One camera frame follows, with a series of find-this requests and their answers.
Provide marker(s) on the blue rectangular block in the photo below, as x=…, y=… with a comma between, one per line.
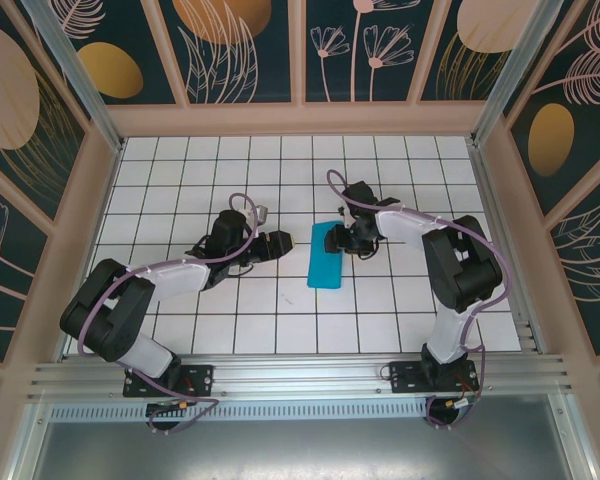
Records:
x=322, y=272

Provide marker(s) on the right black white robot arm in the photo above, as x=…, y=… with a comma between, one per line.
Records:
x=465, y=270

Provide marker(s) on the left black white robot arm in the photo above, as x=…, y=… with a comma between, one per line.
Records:
x=115, y=320

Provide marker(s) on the grey sheet metal panel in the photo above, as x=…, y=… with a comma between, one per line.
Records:
x=300, y=450

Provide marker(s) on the long aluminium mounting rail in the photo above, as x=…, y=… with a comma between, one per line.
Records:
x=300, y=375

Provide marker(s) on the aluminium side rail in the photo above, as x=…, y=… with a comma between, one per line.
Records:
x=510, y=250
x=87, y=250

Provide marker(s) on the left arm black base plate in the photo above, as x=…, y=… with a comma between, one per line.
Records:
x=200, y=377

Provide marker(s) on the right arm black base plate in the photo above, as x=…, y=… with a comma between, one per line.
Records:
x=405, y=375

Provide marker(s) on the aluminium corner post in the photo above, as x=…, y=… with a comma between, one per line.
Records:
x=75, y=80
x=517, y=70

